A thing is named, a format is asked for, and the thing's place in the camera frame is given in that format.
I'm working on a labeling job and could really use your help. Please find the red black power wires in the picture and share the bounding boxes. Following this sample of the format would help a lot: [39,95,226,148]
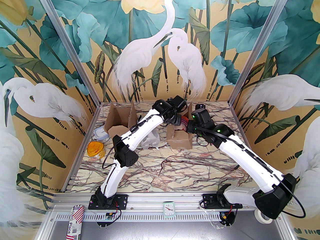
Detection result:
[219,204,237,221]
[110,200,123,221]

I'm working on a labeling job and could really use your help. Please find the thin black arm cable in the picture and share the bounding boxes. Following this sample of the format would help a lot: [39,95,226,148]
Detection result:
[272,174,306,219]
[102,124,150,170]

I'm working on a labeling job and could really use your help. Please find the orange lidded plastic container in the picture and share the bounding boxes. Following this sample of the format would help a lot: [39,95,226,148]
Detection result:
[87,141,105,158]

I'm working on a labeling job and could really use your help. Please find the aluminium front frame rail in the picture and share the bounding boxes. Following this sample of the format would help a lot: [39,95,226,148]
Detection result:
[51,193,280,211]

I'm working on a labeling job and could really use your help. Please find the red white striped can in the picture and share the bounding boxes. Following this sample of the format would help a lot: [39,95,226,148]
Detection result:
[175,116,192,132]

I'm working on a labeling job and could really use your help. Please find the clear container with blue lid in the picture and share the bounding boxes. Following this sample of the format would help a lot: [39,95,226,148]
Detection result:
[94,128,109,142]

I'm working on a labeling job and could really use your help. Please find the clear plastic bag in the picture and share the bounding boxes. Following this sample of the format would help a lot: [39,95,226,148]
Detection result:
[139,130,160,150]

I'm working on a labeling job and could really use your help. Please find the aluminium frame post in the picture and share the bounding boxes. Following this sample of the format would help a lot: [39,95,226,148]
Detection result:
[32,0,102,104]
[229,0,288,106]

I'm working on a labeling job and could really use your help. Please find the taped brown cardboard box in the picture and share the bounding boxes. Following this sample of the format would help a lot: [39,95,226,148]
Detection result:
[104,102,137,141]
[166,101,195,150]

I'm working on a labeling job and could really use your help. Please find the flat black camera cable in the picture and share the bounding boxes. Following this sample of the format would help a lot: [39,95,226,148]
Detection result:
[196,125,240,144]

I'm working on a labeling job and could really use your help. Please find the small mint green clock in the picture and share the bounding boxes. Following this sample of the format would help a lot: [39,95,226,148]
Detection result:
[163,201,175,218]

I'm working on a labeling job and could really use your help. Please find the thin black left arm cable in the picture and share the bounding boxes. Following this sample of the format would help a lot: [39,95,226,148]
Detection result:
[102,124,150,170]

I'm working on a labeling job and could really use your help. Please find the white masking tape roll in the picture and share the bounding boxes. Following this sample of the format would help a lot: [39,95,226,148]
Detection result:
[254,208,273,225]

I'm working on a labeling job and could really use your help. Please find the grey slotted metal tray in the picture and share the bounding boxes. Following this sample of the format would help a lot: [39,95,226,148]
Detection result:
[36,209,295,240]

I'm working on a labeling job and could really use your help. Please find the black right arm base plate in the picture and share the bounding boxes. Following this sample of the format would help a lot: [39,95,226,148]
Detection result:
[202,193,243,209]

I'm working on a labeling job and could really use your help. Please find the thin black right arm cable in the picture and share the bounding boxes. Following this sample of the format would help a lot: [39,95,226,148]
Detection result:
[272,174,306,219]

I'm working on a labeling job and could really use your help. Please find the red striped printed package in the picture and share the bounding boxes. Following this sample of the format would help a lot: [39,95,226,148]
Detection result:
[65,204,84,240]

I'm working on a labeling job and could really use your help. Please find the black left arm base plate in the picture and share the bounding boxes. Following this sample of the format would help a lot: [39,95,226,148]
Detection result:
[88,193,128,211]

